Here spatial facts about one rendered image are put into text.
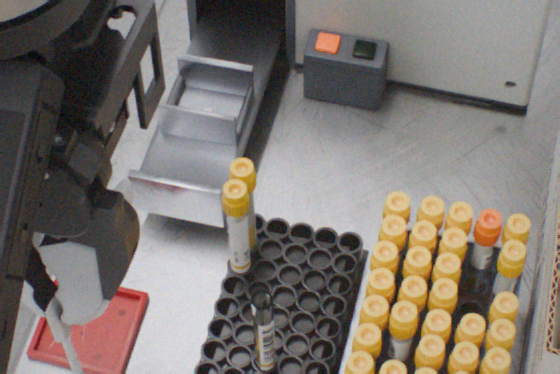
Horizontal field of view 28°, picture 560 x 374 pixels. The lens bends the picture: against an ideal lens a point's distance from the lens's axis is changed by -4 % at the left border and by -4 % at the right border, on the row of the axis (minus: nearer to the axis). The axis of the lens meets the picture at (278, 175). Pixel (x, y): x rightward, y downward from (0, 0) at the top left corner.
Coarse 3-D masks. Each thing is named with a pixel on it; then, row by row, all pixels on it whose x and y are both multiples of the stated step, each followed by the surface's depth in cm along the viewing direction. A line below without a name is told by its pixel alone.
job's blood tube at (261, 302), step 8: (256, 296) 68; (264, 296) 68; (256, 304) 69; (264, 304) 69; (272, 304) 68; (256, 312) 68; (264, 312) 68; (272, 312) 68; (256, 320) 69; (264, 320) 69; (272, 320) 69; (256, 328) 70; (264, 328) 69; (272, 328) 70; (256, 336) 70; (264, 336) 70; (272, 336) 71; (256, 344) 71; (264, 344) 71; (272, 344) 71; (256, 352) 72; (264, 352) 72; (272, 352) 72; (256, 360) 73; (264, 360) 73; (272, 360) 73; (264, 368) 74
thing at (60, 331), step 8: (48, 304) 50; (56, 304) 50; (48, 312) 50; (56, 312) 50; (48, 320) 50; (56, 320) 50; (56, 328) 51; (64, 328) 51; (56, 336) 51; (64, 336) 52
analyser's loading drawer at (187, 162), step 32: (224, 0) 91; (256, 0) 91; (224, 32) 89; (256, 32) 89; (192, 64) 84; (224, 64) 83; (256, 64) 87; (192, 96) 85; (224, 96) 85; (256, 96) 85; (160, 128) 83; (192, 128) 82; (224, 128) 81; (160, 160) 82; (192, 160) 82; (224, 160) 82; (160, 192) 79; (192, 192) 78; (224, 224) 81
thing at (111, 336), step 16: (128, 288) 79; (112, 304) 79; (128, 304) 79; (144, 304) 79; (96, 320) 79; (112, 320) 79; (128, 320) 79; (32, 336) 77; (48, 336) 78; (80, 336) 78; (96, 336) 78; (112, 336) 78; (128, 336) 77; (32, 352) 76; (48, 352) 77; (64, 352) 77; (80, 352) 77; (96, 352) 77; (112, 352) 77; (128, 352) 77; (96, 368) 76; (112, 368) 76
